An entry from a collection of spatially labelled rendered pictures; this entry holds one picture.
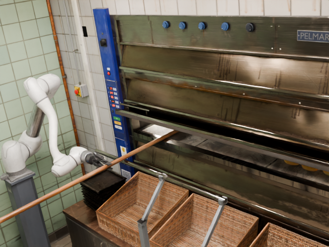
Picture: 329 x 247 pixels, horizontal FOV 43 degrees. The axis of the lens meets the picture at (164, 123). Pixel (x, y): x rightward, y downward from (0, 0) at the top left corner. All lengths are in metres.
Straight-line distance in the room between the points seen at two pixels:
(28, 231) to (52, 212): 0.67
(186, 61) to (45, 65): 1.57
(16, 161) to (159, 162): 1.09
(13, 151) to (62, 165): 0.51
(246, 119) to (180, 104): 0.53
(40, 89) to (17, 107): 0.77
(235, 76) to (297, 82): 0.39
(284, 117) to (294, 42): 0.42
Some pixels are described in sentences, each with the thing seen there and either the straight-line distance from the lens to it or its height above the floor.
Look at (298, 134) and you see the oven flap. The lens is 2.35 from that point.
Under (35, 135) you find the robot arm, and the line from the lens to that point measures 3.46.
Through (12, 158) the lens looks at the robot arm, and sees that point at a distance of 3.37.
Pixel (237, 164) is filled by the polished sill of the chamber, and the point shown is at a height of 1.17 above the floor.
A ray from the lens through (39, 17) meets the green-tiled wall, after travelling 3.83.
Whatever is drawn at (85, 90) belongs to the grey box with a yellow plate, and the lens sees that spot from 3.69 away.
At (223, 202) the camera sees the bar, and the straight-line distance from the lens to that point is 2.36.
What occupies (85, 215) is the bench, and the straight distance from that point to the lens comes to 3.54.
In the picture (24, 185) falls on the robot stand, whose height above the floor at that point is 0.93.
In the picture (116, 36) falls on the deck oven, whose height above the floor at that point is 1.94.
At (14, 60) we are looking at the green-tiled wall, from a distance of 3.74.
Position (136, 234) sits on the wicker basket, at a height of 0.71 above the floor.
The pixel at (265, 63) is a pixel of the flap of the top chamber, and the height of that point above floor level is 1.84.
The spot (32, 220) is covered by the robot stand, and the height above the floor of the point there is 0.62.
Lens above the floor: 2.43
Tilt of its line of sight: 21 degrees down
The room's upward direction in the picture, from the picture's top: 7 degrees counter-clockwise
